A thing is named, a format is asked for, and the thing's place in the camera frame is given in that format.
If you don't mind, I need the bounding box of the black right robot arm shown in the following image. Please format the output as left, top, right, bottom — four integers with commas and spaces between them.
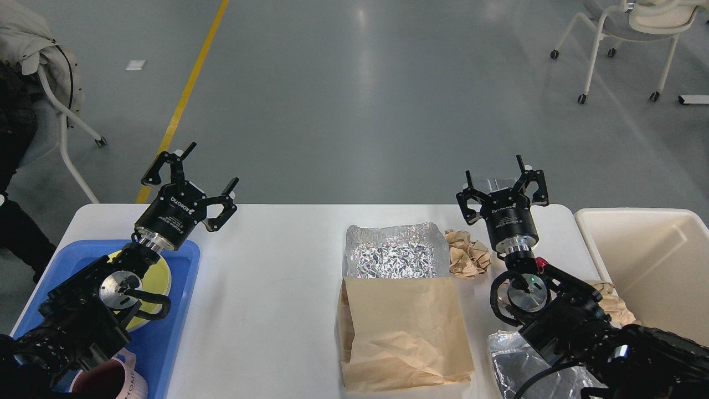
456, 156, 708, 398

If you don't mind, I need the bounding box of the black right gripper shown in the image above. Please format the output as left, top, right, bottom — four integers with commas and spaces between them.
456, 155, 549, 253

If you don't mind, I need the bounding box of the yellow plastic plate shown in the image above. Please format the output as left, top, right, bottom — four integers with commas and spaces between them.
109, 252, 172, 333

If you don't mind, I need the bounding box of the blue plastic tray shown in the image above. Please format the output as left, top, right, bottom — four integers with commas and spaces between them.
10, 239, 201, 398

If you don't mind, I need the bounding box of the crumpled brown paper wad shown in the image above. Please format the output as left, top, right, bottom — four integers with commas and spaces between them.
585, 280, 643, 328

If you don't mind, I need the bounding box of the silver foil tray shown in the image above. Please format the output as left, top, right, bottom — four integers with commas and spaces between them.
343, 222, 450, 279

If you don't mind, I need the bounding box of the white chair left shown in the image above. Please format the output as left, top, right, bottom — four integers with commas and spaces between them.
37, 65, 108, 204

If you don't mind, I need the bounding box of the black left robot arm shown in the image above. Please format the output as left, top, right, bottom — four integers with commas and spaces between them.
2, 143, 239, 398

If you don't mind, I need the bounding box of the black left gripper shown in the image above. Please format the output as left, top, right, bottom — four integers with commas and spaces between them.
134, 141, 240, 252

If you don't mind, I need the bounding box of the crumpled brown paper ball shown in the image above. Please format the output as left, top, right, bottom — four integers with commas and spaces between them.
445, 229, 491, 279

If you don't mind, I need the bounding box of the person in black clothes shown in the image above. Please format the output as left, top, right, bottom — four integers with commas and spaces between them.
0, 64, 58, 283

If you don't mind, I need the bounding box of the crumpled foil sheet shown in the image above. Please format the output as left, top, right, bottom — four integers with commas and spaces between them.
487, 331, 605, 398

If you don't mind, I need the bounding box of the beige plastic bin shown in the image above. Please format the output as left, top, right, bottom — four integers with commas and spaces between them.
575, 208, 708, 345

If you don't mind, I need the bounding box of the brown paper bag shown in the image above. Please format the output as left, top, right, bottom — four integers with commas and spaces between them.
337, 278, 475, 393

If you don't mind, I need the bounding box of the white jacket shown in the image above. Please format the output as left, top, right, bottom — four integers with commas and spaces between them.
1, 1, 85, 115

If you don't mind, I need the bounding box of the white floor bar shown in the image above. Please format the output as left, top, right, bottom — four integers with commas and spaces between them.
677, 94, 709, 105

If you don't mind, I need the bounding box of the pink mug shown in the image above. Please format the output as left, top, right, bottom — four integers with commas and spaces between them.
68, 348, 148, 398

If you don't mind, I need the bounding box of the white rolling chair right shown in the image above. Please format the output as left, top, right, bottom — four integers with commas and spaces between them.
550, 1, 707, 105

